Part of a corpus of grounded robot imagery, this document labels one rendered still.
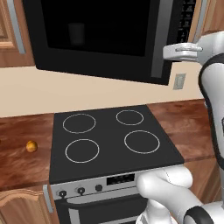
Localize black oven door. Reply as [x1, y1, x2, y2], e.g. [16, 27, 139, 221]
[54, 193, 151, 224]

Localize silver oven door handle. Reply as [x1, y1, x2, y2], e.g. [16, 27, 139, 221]
[59, 194, 144, 210]

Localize orange round fruit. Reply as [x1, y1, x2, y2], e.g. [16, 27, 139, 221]
[25, 140, 39, 153]

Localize black hob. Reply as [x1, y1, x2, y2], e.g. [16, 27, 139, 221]
[48, 104, 186, 186]

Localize black microwave oven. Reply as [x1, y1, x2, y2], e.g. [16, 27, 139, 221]
[22, 0, 197, 87]

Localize wooden wall cupboard door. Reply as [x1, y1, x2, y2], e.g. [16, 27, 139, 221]
[0, 0, 36, 69]
[187, 0, 224, 44]

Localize grey wall socket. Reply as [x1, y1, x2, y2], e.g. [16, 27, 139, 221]
[172, 73, 187, 91]

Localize black microwave door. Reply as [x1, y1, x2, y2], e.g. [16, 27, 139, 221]
[22, 0, 177, 87]

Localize grey microwave door handle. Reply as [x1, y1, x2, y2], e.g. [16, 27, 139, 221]
[150, 0, 175, 79]

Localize silver oven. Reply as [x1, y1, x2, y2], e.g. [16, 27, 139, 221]
[49, 165, 156, 224]

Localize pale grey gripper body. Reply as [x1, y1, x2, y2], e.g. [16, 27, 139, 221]
[162, 42, 204, 63]

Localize grey cupboard door handle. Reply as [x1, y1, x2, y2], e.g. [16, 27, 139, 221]
[42, 184, 55, 214]
[5, 0, 27, 55]
[192, 0, 209, 42]

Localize wooden base cupboard door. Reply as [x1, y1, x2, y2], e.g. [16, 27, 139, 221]
[0, 188, 50, 224]

